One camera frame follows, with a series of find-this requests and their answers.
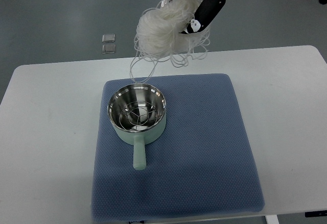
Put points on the mint green steel pot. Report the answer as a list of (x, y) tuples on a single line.
[(138, 139)]

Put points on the metal floor plate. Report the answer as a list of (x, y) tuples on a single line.
[(108, 38), (108, 48)]

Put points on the white vermicelli bundle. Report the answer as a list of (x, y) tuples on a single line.
[(160, 38)]

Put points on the white table leg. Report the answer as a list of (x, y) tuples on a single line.
[(272, 218)]

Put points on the blue textured mat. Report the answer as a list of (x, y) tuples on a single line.
[(201, 164)]

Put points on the lower metal floor plate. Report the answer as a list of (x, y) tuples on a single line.
[(108, 48)]

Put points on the wire steaming rack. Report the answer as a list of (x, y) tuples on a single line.
[(138, 116)]

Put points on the upper metal floor plate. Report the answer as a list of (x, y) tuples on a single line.
[(108, 38)]

